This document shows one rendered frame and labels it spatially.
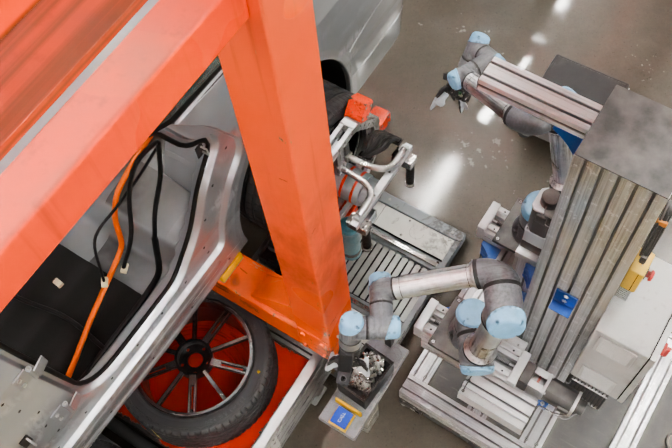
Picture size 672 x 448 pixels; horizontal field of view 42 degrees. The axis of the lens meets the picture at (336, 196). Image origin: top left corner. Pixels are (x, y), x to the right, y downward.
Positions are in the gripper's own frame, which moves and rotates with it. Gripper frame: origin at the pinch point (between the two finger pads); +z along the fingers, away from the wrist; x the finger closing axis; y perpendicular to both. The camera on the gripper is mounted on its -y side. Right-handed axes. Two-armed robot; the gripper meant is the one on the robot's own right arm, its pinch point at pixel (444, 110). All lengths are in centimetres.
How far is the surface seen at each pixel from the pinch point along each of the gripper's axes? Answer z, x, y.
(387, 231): 89, 25, -35
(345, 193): 37, -37, 9
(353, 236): 54, -28, 14
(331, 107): 4.7, -49.3, -2.5
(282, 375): 122, -44, 25
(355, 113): 5.0, -39.7, -0.1
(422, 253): 86, 33, -14
